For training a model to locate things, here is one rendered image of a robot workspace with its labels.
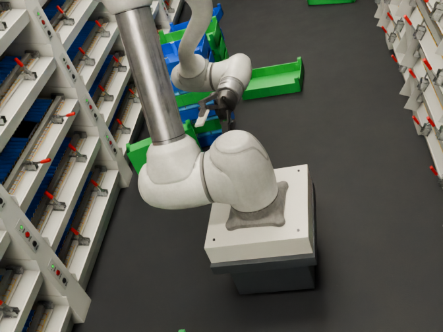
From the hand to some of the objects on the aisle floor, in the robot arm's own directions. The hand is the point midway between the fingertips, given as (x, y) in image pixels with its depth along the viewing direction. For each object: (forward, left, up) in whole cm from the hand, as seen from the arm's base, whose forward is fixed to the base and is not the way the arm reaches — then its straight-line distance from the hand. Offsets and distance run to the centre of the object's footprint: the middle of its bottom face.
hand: (210, 139), depth 160 cm
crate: (-1, -100, -46) cm, 110 cm away
